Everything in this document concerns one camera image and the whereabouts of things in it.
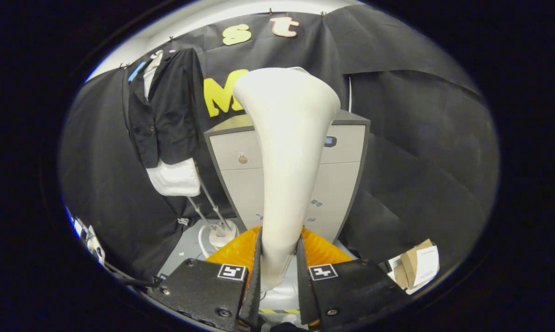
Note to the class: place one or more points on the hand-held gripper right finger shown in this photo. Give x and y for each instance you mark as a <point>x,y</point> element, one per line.
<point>305,299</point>

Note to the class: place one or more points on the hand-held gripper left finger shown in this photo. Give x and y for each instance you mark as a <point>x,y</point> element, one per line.
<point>254,299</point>

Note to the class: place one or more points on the white garment steamer base with poles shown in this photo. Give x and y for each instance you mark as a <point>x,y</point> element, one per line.
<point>222,237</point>

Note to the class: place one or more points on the white shirt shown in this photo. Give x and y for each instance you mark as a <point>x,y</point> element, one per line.
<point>176,180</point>

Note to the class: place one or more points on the black suit jacket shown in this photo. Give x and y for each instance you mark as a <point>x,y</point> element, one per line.
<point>171,115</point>

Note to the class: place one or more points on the white garment hanger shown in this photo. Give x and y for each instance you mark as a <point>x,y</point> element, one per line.
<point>156,56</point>

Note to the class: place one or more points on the cardboard box with white label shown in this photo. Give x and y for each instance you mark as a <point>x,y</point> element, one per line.
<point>411,263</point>

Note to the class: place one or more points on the grey cabinet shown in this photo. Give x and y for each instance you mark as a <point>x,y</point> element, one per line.
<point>337,184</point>

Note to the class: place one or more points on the black backdrop cloth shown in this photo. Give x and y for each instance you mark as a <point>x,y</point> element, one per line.
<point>420,138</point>

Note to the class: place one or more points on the row of small backdrop clips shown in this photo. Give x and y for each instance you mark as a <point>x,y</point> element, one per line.
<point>323,14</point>

